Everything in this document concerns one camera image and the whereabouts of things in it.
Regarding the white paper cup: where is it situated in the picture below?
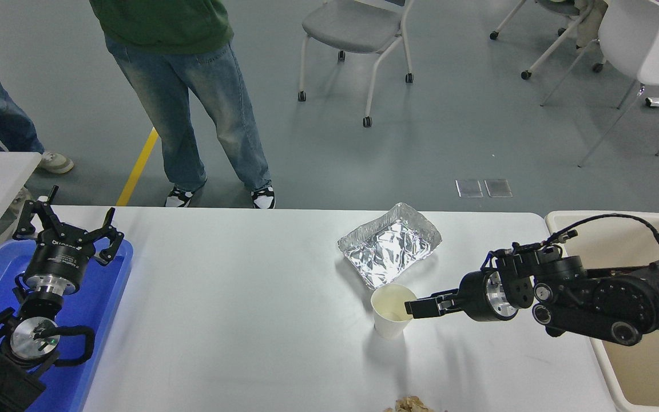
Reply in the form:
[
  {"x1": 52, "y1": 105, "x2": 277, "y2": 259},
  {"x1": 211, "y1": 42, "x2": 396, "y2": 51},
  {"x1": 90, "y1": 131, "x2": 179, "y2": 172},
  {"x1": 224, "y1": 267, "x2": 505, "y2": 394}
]
[{"x1": 370, "y1": 284, "x2": 420, "y2": 339}]

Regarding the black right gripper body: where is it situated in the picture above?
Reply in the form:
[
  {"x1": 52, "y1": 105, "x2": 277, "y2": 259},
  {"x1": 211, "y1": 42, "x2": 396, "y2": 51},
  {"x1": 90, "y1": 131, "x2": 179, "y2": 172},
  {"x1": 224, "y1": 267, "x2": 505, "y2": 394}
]
[{"x1": 456, "y1": 270, "x2": 494, "y2": 322}]

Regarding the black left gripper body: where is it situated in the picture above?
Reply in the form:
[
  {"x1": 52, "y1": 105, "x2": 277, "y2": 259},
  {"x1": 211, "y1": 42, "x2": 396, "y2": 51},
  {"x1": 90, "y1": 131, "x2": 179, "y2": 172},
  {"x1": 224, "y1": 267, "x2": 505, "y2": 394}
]
[{"x1": 25, "y1": 233, "x2": 97, "y2": 286}]

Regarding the blue plastic tray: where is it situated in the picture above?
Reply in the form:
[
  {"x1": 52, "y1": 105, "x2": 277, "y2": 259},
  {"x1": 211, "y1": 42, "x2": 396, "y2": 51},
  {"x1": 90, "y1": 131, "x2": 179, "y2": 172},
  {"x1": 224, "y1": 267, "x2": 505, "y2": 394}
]
[{"x1": 0, "y1": 237, "x2": 134, "y2": 412}]

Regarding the grey chair with castors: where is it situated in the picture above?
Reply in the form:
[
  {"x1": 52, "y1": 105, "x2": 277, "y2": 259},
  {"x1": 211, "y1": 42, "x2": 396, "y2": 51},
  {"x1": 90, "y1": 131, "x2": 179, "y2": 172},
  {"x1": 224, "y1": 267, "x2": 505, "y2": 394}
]
[{"x1": 297, "y1": 0, "x2": 416, "y2": 128}]

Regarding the large pale plastic bin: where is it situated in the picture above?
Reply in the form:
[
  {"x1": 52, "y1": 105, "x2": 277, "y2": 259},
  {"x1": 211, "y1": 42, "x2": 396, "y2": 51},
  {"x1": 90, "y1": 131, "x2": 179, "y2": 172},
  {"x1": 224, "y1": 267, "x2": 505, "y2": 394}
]
[{"x1": 545, "y1": 211, "x2": 659, "y2": 412}]

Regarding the crumpled tan paper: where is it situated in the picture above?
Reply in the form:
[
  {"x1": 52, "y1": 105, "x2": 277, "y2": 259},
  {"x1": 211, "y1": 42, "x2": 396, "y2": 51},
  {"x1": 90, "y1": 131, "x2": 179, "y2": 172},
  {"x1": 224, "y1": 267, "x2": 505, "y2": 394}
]
[{"x1": 384, "y1": 395, "x2": 447, "y2": 412}]

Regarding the white shell chair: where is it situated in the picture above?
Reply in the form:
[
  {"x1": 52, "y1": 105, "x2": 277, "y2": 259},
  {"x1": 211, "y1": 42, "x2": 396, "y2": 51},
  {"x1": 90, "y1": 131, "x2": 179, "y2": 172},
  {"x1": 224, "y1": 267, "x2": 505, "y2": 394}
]
[{"x1": 540, "y1": 0, "x2": 659, "y2": 168}]

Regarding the silver foil tray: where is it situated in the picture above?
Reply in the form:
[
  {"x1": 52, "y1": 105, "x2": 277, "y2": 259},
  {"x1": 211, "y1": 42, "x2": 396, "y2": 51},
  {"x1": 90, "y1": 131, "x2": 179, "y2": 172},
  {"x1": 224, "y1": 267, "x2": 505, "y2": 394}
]
[{"x1": 338, "y1": 202, "x2": 443, "y2": 291}]

